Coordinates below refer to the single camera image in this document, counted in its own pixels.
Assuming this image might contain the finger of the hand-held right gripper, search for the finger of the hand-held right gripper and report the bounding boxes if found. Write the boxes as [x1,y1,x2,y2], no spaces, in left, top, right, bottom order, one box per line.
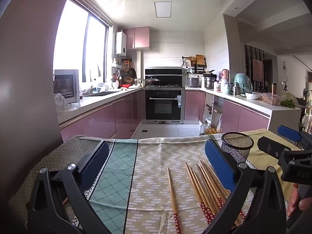
[277,125,312,150]
[258,136,293,162]

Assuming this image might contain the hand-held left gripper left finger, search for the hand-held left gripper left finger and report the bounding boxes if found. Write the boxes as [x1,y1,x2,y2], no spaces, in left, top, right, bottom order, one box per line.
[26,140,111,234]

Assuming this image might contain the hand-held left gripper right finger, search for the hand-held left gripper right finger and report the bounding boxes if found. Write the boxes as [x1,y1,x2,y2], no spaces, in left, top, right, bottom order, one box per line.
[204,139,287,234]

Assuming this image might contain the black mesh utensil holder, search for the black mesh utensil holder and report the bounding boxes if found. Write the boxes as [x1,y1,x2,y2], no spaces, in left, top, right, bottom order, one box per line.
[221,132,254,164]

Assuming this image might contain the bunch of wooden chopsticks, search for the bunch of wooden chopsticks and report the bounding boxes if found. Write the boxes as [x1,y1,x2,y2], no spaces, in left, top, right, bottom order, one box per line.
[184,160,246,226]

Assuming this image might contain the single red floral handle chopstick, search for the single red floral handle chopstick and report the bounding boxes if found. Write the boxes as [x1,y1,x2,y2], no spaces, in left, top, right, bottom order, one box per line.
[167,167,182,234]

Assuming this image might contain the person's right hand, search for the person's right hand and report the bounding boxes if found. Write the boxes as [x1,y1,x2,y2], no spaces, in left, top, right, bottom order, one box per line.
[287,184,312,216]

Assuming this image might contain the green leafy herbs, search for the green leafy herbs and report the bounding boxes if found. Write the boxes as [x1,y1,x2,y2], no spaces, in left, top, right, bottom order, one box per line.
[280,98,297,109]

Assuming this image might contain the yellow cooking oil bottle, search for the yellow cooking oil bottle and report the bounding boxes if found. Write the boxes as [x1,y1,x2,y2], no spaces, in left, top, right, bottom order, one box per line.
[205,124,218,136]

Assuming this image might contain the clear glass food container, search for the clear glass food container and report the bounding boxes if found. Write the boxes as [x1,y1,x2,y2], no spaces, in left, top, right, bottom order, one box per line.
[262,93,281,106]

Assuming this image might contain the pink lower kitchen cabinets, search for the pink lower kitchen cabinets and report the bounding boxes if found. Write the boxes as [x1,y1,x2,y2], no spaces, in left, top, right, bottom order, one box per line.
[220,99,271,134]
[184,89,207,121]
[58,89,143,142]

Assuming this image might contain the patterned patchwork tablecloth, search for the patterned patchwork tablecloth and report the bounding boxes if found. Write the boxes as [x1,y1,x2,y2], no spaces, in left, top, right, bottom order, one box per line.
[8,128,304,234]

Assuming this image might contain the teal plastic cover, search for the teal plastic cover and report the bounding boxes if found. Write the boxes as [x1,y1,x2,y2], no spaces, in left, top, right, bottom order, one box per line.
[234,73,253,96]

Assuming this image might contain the clear plastic bag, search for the clear plastic bag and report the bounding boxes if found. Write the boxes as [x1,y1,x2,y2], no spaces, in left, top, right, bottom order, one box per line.
[54,93,81,113]

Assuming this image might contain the black built-in oven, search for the black built-in oven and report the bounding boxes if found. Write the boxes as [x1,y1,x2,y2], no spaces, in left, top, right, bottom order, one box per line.
[142,88,185,125]

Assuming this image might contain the stainless steel pot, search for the stainless steel pot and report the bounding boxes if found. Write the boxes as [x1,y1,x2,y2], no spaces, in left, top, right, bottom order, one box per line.
[203,76,216,90]

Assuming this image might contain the silver countertop oven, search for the silver countertop oven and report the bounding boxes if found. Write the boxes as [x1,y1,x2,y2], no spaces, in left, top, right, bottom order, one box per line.
[53,69,80,103]

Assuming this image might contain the silver rice cooker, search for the silver rice cooker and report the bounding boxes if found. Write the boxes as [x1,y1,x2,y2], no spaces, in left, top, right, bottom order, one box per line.
[186,77,202,88]

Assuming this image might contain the hanging pans and sieves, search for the hanging pans and sieves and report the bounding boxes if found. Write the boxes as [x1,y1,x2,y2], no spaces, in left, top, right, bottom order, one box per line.
[121,58,137,83]

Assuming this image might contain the black wok with lid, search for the black wok with lid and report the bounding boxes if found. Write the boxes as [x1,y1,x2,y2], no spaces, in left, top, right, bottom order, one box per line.
[145,76,161,87]

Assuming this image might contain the rack with wooden cutting boards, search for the rack with wooden cutting boards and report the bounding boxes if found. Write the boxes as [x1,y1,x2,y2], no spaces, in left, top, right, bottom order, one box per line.
[182,55,207,74]

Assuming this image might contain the grey refrigerator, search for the grey refrigerator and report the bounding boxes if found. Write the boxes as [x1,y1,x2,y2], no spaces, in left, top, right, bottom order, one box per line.
[0,0,76,200]

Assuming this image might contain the black range hood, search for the black range hood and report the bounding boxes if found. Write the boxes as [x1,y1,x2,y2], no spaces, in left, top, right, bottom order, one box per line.
[145,67,184,87]

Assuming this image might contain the kitchen window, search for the kitchen window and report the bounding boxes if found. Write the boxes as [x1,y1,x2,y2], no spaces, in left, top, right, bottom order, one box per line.
[55,0,113,83]

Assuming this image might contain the square ceiling light panel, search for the square ceiling light panel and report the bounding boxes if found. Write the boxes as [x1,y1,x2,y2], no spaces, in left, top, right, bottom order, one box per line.
[154,2,172,18]

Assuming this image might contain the framed wall picture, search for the framed wall picture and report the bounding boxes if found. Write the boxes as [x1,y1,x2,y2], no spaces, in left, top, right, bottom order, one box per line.
[252,58,264,82]

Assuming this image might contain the white wall water heater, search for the white wall water heater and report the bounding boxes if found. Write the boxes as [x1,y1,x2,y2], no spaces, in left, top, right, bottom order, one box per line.
[115,31,128,55]

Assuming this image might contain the pink upper wall cabinet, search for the pink upper wall cabinet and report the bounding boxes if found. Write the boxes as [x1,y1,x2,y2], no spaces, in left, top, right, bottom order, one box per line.
[122,27,151,51]

